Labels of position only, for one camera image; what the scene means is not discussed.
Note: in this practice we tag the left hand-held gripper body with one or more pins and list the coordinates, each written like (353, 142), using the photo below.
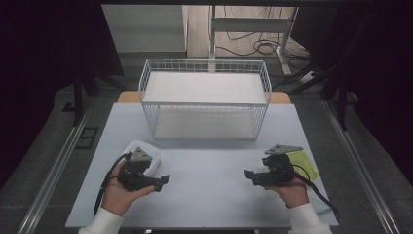
(134, 172)

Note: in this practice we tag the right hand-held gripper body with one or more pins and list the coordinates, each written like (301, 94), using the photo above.
(279, 170)

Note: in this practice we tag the person's right hand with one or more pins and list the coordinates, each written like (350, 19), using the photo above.
(292, 193)

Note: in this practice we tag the person's left hand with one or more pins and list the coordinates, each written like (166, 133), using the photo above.
(117, 195)

